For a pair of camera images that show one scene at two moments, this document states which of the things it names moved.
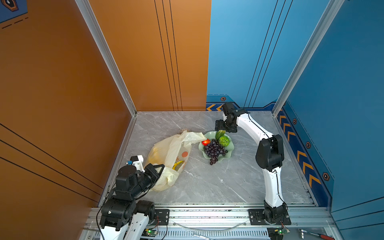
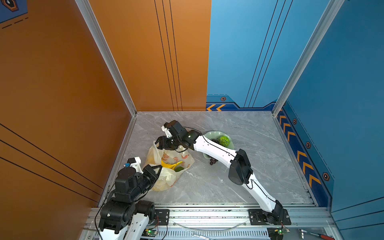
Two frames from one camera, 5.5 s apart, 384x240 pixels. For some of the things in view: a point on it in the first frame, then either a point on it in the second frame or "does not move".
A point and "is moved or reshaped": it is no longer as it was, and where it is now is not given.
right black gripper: (219, 123) → (163, 143)
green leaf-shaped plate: (211, 135) does not move
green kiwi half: (224, 140) does not move
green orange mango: (219, 133) → (178, 169)
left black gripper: (150, 170) does not move
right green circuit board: (277, 233) does not move
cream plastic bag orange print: (173, 153) is moved or reshaped
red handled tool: (327, 237) does not move
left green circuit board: (149, 232) does not move
